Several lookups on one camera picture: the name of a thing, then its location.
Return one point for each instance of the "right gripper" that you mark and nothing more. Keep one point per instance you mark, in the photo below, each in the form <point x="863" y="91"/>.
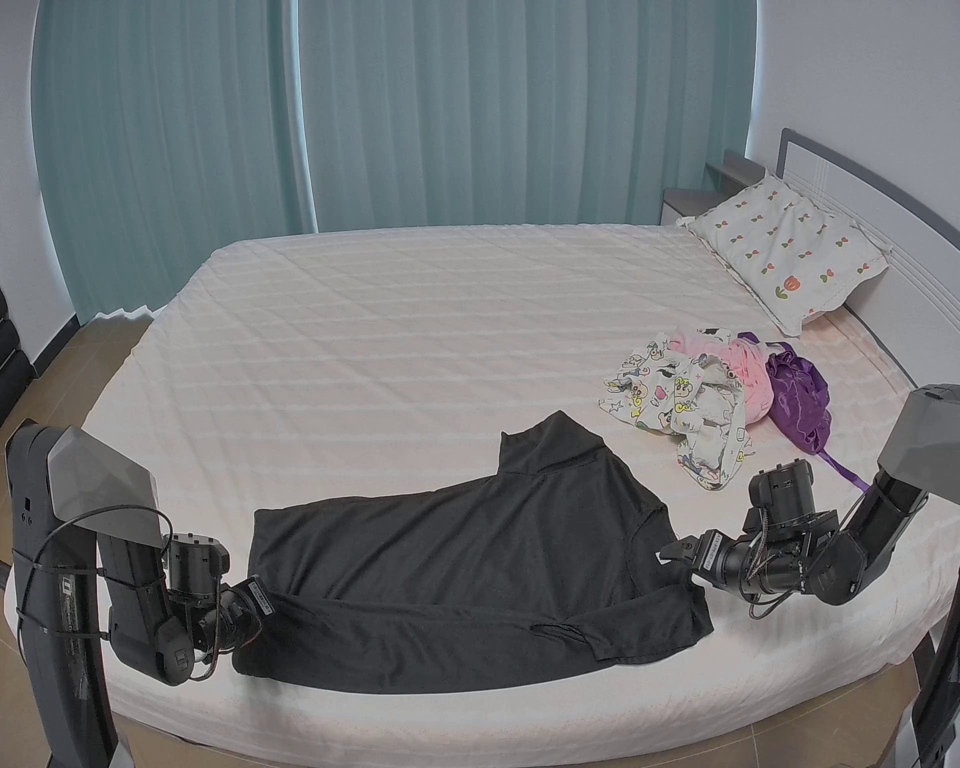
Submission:
<point x="724" y="562"/>

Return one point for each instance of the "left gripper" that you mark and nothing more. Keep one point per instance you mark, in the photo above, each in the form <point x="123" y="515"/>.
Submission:
<point x="259" y="596"/>

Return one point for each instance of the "black T-shirt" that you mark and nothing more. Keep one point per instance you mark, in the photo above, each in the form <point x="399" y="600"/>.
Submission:
<point x="450" y="555"/>

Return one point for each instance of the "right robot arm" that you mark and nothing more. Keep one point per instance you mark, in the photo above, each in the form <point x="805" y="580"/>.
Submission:
<point x="847" y="562"/>

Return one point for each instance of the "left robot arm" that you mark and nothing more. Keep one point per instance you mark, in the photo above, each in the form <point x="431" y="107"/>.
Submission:
<point x="142" y="622"/>

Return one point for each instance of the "bed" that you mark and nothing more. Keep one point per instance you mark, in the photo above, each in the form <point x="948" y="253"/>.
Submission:
<point x="412" y="315"/>

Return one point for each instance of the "white printed pyjama top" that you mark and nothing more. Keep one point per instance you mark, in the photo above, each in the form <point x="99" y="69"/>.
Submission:
<point x="705" y="442"/>

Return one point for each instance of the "purple garment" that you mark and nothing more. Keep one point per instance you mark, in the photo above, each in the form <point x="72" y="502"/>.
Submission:
<point x="799" y="397"/>

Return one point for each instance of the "pink garment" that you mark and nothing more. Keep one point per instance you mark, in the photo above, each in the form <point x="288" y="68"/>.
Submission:
<point x="750" y="375"/>

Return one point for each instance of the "white printed pillow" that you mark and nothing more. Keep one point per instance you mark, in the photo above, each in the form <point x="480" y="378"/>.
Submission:
<point x="787" y="240"/>

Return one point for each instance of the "grey bedside table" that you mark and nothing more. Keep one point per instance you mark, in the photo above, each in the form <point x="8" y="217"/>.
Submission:
<point x="686" y="204"/>

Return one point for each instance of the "blue-green curtain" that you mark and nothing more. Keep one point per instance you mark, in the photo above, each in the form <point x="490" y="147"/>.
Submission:
<point x="172" y="150"/>
<point x="525" y="112"/>

